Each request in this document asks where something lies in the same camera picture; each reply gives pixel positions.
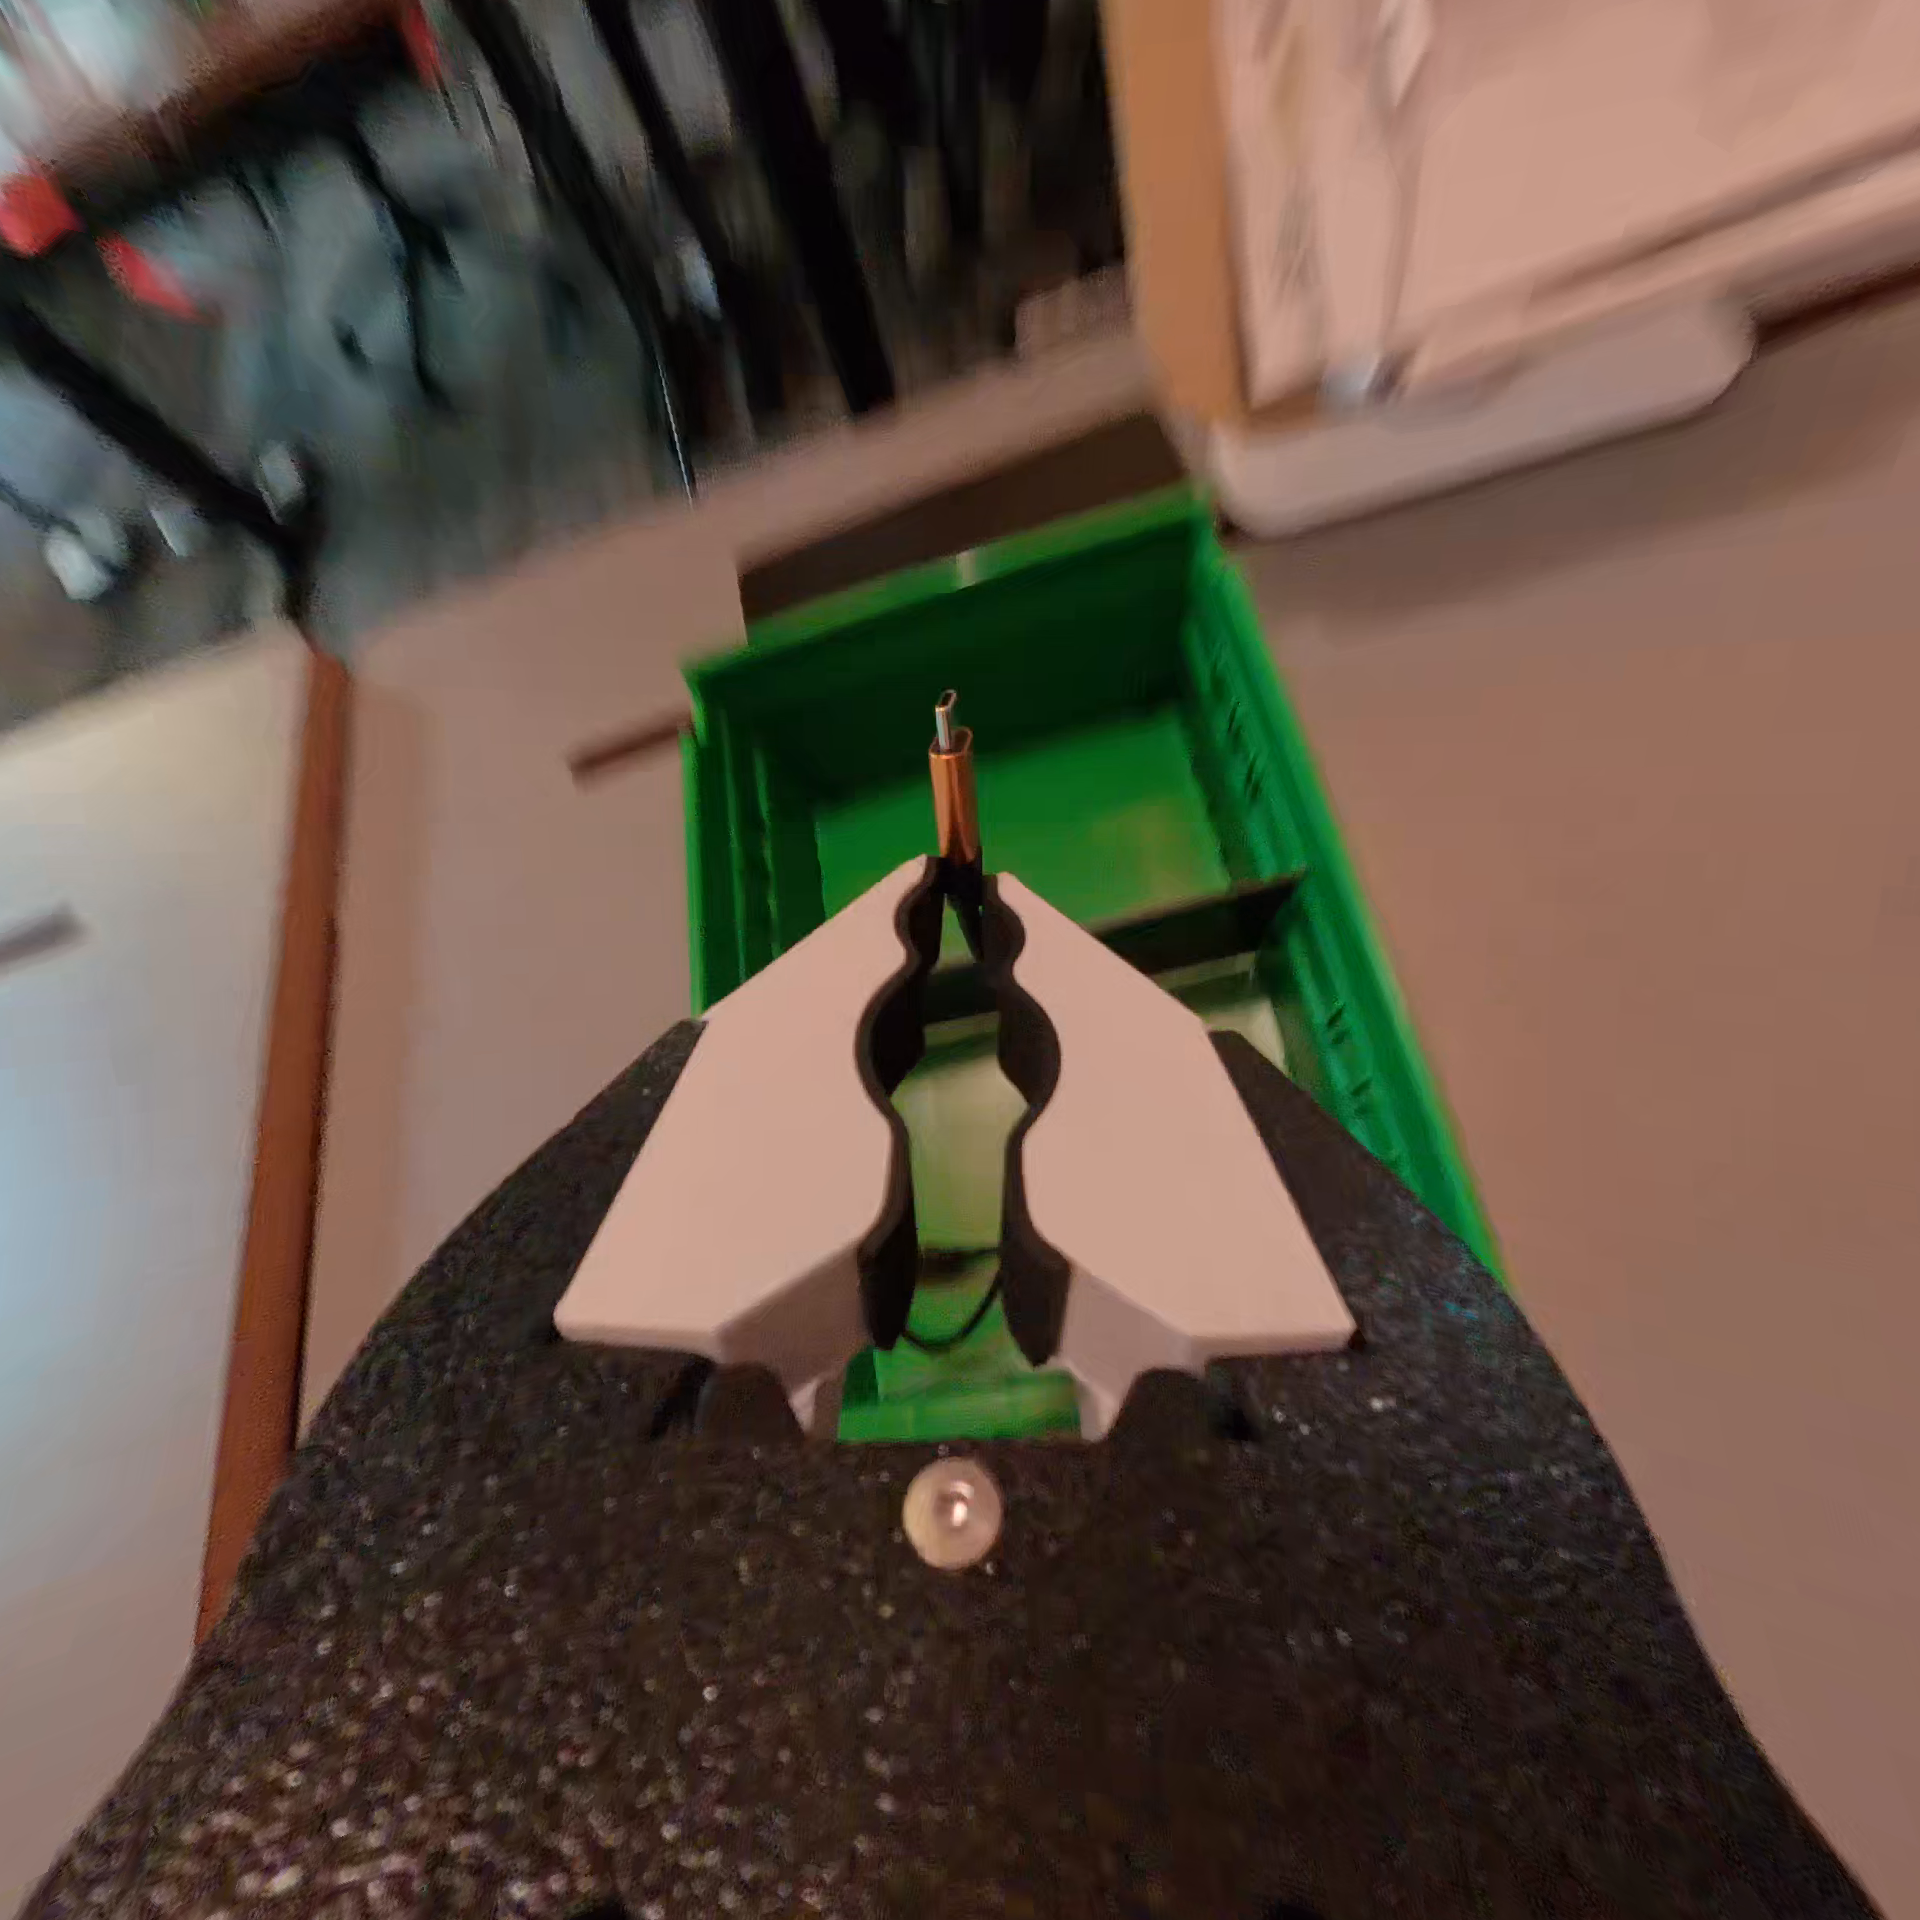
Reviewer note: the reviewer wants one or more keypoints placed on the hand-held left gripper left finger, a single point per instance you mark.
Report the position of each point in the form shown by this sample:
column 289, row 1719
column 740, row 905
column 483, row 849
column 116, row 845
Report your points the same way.
column 733, row 1185

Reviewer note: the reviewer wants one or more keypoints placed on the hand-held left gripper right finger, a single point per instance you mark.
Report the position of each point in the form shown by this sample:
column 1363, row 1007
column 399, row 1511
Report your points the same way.
column 1170, row 1185

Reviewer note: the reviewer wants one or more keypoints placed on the printed exercise sheet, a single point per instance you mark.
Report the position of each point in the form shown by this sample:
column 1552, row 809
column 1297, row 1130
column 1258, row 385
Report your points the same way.
column 1576, row 180

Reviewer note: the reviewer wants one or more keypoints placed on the white cardboard box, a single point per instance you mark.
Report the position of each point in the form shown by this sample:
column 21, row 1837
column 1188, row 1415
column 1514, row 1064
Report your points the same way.
column 1170, row 224

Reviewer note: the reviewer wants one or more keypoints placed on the green plastic bin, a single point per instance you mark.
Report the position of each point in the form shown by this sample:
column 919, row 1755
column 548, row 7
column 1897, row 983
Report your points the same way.
column 1096, row 675

